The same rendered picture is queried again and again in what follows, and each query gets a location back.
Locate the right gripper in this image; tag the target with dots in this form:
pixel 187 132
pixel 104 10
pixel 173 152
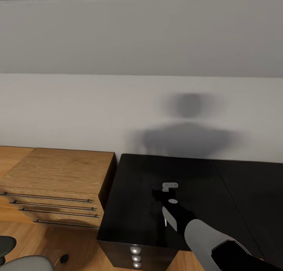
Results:
pixel 159 194

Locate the swivel chair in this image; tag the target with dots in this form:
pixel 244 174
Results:
pixel 25 263

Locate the cabinet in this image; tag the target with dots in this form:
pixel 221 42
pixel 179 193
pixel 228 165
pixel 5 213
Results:
pixel 138 257
pixel 61 188

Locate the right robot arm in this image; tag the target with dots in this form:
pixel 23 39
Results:
pixel 214 250

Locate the desk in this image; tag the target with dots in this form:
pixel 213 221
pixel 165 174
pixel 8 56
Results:
pixel 241 199

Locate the bookcase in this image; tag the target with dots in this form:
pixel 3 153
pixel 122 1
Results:
pixel 9 157

